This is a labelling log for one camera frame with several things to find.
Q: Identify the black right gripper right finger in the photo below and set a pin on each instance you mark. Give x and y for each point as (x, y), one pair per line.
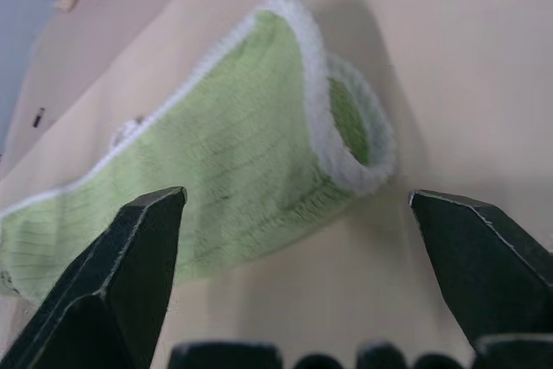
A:
(488, 265)

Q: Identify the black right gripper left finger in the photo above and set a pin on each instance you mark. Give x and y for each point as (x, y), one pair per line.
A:
(112, 282)

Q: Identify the green white-trimmed sock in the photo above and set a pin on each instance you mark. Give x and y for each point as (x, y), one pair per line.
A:
(242, 148)

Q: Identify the small black screw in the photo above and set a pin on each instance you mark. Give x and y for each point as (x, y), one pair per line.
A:
(38, 117)

